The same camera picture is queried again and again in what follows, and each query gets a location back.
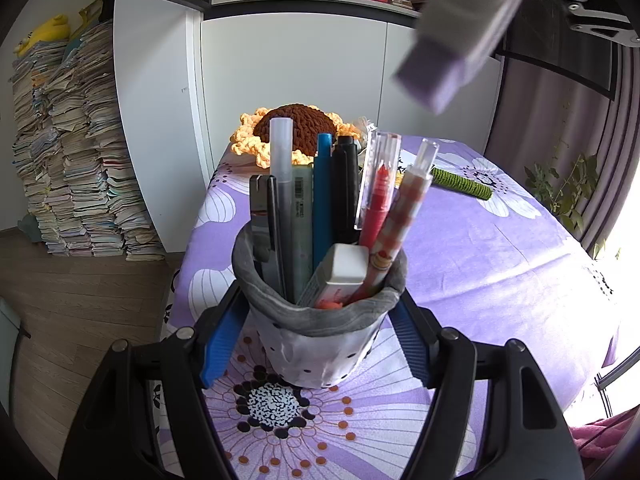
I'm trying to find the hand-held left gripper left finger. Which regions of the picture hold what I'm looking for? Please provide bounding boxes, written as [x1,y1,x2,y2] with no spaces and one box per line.
[57,280,249,480]

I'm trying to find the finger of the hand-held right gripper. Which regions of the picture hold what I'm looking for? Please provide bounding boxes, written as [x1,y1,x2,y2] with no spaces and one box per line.
[537,0,640,49]

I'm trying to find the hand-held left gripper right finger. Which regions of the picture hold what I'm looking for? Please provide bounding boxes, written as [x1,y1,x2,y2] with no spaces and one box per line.
[389,290,586,480]

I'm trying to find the grey white fabric pen holder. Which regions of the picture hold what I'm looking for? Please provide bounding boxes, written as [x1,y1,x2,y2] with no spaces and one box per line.
[231,219,409,391]

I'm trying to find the white eraser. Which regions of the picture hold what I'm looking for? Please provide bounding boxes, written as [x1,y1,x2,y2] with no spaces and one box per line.
[297,243,371,307]

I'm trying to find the black slim pen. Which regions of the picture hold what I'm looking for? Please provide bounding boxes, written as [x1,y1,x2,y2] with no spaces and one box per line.
[248,173,287,297]

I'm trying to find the orange checked pen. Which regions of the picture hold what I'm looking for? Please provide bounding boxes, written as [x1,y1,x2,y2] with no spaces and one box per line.
[357,138,441,302]

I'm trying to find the white green patterned pen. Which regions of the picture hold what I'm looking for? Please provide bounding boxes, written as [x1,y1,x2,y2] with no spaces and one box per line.
[292,164,316,302]

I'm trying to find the white purple correction tape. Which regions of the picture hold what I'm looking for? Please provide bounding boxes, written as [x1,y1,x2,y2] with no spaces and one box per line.
[390,0,552,116]

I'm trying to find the red pen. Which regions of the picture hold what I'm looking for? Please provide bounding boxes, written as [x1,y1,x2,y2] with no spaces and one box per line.
[355,130,402,257]

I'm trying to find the black marker pen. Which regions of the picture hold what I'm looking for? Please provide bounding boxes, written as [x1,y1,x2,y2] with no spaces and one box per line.
[332,134,362,247]

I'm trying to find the clear gel pen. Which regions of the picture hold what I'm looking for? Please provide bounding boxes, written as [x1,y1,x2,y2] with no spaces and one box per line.
[268,116,297,299]

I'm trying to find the blue pen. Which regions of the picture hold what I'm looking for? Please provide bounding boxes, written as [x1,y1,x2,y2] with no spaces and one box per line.
[312,132,335,272]

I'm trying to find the purple floral tablecloth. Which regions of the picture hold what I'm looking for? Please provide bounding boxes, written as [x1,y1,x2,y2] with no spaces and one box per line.
[162,132,627,480]

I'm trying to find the grey pink curtain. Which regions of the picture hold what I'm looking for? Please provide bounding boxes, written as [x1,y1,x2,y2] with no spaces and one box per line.
[481,10,640,262]

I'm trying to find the green crochet stem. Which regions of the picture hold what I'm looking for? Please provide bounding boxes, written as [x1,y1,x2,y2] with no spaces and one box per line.
[430,167,494,201]

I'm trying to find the sunflower printed card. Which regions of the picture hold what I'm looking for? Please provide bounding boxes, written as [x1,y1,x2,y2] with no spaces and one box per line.
[396,156,419,187]

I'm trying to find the green leafy plant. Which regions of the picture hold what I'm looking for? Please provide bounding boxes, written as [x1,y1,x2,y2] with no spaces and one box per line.
[524,141,602,261]

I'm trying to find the grey blue bed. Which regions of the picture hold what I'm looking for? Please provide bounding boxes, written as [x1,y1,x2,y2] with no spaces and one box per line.
[0,294,32,413]

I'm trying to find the pink fleece clothing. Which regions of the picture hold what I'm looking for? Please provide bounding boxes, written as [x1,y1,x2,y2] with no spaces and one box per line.
[569,411,640,462]

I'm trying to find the grey green floor object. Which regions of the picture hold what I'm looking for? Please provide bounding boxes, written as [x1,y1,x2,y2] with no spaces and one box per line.
[19,211,44,244]

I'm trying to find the tall pile of papers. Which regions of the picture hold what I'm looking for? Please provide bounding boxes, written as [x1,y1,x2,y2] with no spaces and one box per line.
[10,19,167,262]

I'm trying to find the crochet sunflower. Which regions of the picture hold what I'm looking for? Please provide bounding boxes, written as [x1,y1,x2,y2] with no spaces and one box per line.
[229,103,369,171]

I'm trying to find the yellow plush toy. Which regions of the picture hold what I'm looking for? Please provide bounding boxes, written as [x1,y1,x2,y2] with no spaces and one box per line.
[13,13,69,59]

